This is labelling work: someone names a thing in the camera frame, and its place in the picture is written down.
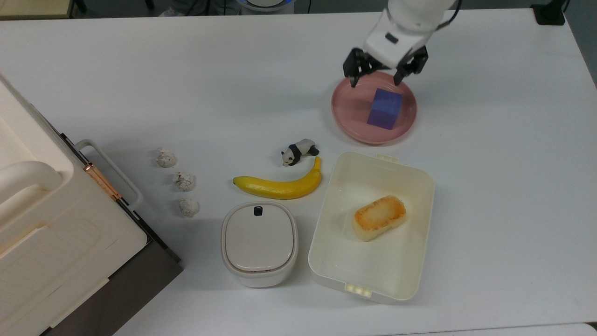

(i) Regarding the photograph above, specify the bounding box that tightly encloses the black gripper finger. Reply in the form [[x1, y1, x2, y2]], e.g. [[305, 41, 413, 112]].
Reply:
[[393, 45, 429, 87], [343, 48, 375, 89]]

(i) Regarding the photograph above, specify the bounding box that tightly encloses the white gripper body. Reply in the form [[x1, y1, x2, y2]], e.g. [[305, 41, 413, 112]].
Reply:
[[362, 9, 428, 70]]

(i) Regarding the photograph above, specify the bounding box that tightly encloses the purple foam cube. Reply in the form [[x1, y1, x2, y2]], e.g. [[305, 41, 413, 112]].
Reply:
[[367, 88, 404, 131]]

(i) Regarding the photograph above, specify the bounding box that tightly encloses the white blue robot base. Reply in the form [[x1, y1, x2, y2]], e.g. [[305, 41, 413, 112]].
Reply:
[[237, 0, 295, 13]]

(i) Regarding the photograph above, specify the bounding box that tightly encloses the pink round plate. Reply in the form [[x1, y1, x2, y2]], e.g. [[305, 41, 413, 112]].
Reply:
[[331, 70, 418, 145]]

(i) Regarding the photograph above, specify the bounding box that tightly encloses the small panda figurine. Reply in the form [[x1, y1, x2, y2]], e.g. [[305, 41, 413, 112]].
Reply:
[[281, 139, 320, 168]]

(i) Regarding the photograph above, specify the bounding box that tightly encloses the yellow banana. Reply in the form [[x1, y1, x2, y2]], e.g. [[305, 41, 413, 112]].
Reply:
[[233, 156, 322, 200]]

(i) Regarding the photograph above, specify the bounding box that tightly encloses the black table clamp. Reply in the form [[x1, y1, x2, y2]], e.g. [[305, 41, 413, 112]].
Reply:
[[531, 0, 569, 26]]

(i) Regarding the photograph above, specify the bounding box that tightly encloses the toasted bread piece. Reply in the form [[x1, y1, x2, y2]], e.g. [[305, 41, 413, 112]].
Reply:
[[352, 195, 407, 242]]

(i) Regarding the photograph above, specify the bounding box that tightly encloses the cream rectangular plastic tub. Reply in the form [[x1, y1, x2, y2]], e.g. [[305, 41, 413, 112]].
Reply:
[[308, 151, 436, 304]]

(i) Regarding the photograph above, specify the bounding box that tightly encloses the white lidded pot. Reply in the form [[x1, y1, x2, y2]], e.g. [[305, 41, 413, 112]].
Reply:
[[221, 201, 299, 288]]

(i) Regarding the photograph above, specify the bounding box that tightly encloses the crumpled white paper ball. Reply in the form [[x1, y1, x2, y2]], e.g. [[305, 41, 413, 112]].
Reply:
[[155, 147, 177, 168], [172, 171, 196, 192], [179, 198, 200, 218]]

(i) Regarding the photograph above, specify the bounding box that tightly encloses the dark grey appliance door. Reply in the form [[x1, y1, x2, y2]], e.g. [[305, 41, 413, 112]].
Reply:
[[41, 133, 184, 336]]

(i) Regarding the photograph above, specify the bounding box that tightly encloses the wooden desk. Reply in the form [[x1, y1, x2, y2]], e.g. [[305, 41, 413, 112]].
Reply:
[[0, 0, 76, 20]]

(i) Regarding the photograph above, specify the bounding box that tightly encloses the large cream appliance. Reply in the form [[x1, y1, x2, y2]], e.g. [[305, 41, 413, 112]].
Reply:
[[0, 75, 148, 336]]

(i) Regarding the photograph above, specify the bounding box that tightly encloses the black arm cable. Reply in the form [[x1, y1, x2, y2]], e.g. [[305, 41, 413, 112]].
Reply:
[[436, 0, 463, 34]]

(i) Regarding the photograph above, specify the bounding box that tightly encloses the white door handle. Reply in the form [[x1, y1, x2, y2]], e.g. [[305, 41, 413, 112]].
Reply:
[[74, 139, 144, 212]]

